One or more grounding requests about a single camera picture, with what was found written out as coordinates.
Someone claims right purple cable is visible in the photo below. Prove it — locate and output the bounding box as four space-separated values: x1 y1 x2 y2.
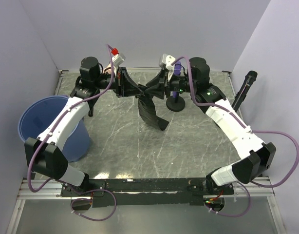
171 56 299 217

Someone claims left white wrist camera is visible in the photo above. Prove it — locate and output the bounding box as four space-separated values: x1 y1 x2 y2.
111 48 126 67

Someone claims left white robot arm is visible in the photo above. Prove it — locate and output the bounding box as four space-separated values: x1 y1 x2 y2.
24 53 142 196

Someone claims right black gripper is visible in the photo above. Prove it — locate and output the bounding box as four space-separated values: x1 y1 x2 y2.
144 69 196 100

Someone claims blue plastic trash bin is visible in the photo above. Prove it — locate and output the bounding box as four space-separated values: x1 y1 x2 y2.
18 95 91 162

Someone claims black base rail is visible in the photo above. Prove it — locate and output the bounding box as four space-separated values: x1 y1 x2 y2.
60 177 234 208

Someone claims purple microphone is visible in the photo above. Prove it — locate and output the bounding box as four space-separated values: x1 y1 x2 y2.
172 61 182 98

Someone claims black microphone orange ring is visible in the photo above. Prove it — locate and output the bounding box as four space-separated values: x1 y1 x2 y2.
231 70 258 110

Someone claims black trash bag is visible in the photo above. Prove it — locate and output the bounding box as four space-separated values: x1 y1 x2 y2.
138 84 169 131

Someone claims beige microphone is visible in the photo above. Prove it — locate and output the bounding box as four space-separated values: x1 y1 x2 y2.
103 63 115 75

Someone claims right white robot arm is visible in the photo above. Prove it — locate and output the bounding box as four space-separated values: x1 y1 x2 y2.
145 54 276 194

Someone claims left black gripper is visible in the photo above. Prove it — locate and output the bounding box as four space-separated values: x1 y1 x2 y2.
94 67 144 98

